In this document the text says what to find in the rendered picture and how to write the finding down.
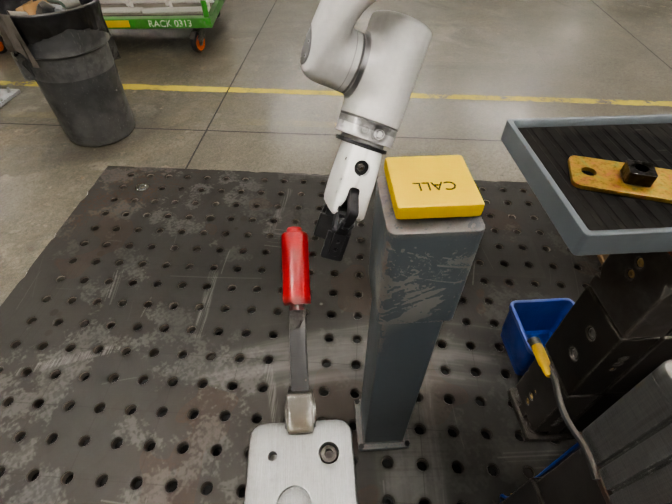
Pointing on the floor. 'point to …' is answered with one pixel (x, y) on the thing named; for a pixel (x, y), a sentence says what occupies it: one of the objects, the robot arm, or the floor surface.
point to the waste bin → (70, 65)
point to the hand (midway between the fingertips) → (328, 241)
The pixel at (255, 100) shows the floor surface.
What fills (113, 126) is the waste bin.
